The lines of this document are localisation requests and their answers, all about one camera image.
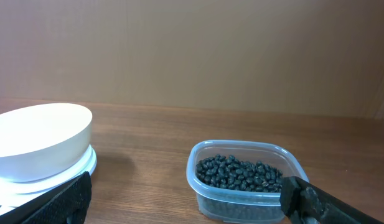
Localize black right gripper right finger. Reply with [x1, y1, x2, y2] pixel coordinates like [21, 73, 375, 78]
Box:
[279, 176, 382, 224]

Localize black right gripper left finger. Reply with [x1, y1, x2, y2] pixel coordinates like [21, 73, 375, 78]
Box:
[0, 172, 92, 224]

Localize white digital kitchen scale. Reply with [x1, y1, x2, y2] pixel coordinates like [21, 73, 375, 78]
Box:
[0, 145, 97, 216]

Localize white bowl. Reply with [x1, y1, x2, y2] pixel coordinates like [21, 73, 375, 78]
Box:
[0, 103, 93, 182]

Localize clear plastic bean container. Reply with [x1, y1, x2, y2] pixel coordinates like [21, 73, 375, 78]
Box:
[186, 140, 309, 223]

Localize black beans in container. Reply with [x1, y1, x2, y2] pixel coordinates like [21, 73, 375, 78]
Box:
[195, 154, 283, 193]

